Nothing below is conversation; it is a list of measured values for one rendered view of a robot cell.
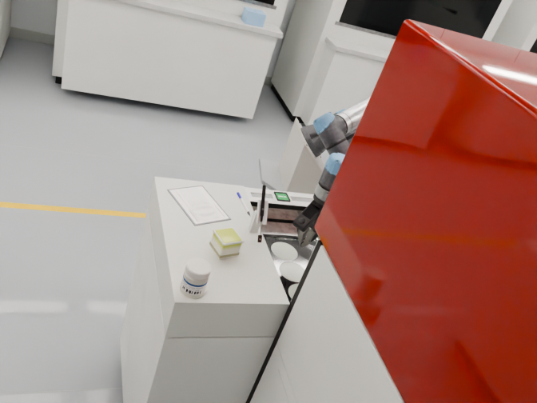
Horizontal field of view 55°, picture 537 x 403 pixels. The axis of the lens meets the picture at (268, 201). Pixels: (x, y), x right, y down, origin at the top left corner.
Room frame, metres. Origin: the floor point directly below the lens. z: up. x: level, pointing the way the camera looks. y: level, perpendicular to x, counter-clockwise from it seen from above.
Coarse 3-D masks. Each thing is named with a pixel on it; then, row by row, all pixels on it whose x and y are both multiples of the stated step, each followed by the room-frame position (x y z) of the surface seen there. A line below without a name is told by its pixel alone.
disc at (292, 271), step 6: (282, 264) 1.45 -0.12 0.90; (288, 264) 1.46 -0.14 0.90; (294, 264) 1.47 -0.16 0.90; (282, 270) 1.41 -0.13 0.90; (288, 270) 1.43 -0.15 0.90; (294, 270) 1.44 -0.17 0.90; (300, 270) 1.45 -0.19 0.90; (288, 276) 1.40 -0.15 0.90; (294, 276) 1.41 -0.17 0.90; (300, 276) 1.42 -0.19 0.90
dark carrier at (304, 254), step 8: (272, 240) 1.56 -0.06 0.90; (280, 240) 1.58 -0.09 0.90; (288, 240) 1.60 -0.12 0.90; (296, 248) 1.57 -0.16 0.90; (304, 248) 1.59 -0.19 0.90; (312, 248) 1.60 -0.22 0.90; (272, 256) 1.47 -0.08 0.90; (304, 256) 1.54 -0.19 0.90; (280, 264) 1.45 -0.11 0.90; (304, 264) 1.49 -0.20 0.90; (280, 280) 1.36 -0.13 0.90; (288, 280) 1.38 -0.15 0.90; (288, 296) 1.30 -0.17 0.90
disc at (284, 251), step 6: (276, 246) 1.53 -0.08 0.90; (282, 246) 1.55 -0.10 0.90; (288, 246) 1.56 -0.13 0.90; (276, 252) 1.50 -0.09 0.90; (282, 252) 1.51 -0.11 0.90; (288, 252) 1.53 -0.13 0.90; (294, 252) 1.54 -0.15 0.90; (282, 258) 1.48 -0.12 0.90; (288, 258) 1.49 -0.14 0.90; (294, 258) 1.50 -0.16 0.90
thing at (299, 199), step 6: (246, 192) 1.72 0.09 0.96; (252, 192) 1.73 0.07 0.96; (258, 192) 1.75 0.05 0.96; (270, 192) 1.78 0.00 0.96; (288, 192) 1.83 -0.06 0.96; (252, 198) 1.69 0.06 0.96; (258, 198) 1.71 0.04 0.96; (270, 198) 1.74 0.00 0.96; (294, 198) 1.81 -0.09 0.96; (300, 198) 1.82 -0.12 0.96; (306, 198) 1.84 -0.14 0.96; (312, 198) 1.85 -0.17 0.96; (282, 204) 1.73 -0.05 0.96; (288, 204) 1.74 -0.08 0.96; (294, 204) 1.76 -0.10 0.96; (300, 204) 1.77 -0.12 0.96; (306, 204) 1.79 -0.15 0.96
